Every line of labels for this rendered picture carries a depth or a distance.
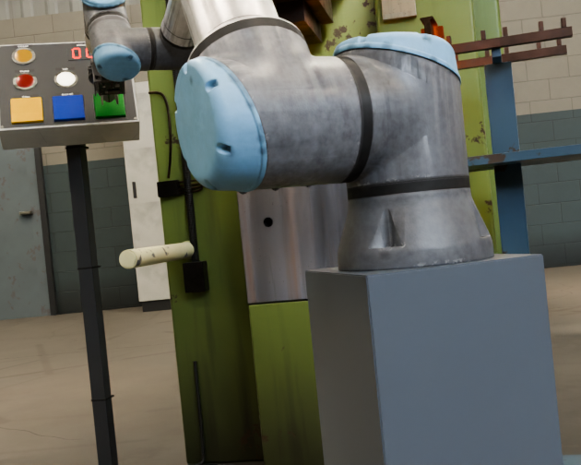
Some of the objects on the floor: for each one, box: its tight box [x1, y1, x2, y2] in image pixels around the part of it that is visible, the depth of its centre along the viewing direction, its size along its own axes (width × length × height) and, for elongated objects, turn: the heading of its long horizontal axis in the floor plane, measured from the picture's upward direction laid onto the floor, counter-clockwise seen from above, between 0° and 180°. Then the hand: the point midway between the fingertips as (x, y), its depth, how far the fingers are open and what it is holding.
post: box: [65, 144, 118, 465], centre depth 217 cm, size 4×4×108 cm
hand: (108, 95), depth 204 cm, fingers closed
